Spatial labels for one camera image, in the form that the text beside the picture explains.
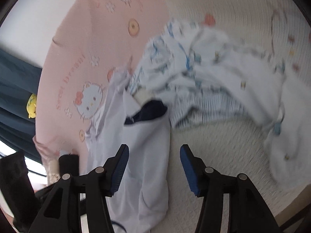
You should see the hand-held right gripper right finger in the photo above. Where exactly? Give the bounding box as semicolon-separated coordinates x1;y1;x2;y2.
180;144;283;233

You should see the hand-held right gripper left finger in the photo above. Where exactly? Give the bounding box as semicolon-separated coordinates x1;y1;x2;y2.
29;144;130;233

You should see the white t-shirt with navy collar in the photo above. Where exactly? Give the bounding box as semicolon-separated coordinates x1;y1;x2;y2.
84;67;170;233

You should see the white garment with small prints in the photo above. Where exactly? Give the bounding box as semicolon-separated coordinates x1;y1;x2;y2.
194;27;311;192

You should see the cream lace cloth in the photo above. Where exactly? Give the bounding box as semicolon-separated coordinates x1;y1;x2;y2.
46;161;61;185

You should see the yellow plush toy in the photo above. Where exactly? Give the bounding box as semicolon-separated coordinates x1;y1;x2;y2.
27;93;38;119

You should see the dark blue curtain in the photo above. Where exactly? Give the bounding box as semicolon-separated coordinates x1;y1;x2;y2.
0;49;46;165

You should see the white blue patterned garment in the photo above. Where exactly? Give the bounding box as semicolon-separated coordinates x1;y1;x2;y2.
129;17;243;131

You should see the pink and cream printed blanket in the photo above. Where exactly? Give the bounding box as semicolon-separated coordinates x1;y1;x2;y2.
33;0;311;233

